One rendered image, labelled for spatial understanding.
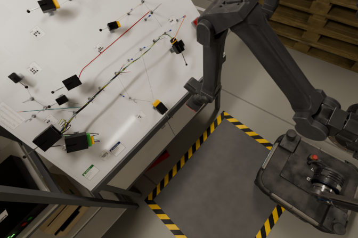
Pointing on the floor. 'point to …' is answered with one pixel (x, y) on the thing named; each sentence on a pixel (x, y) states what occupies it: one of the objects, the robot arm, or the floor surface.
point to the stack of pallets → (316, 14)
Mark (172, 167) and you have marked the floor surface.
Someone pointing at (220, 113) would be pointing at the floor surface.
